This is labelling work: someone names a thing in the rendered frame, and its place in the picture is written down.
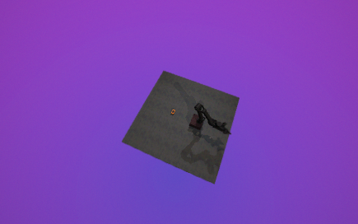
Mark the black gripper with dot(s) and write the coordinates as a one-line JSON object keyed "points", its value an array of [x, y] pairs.
{"points": [[224, 130]]}

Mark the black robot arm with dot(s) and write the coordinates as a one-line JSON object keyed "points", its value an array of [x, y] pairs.
{"points": [[211, 121]]}

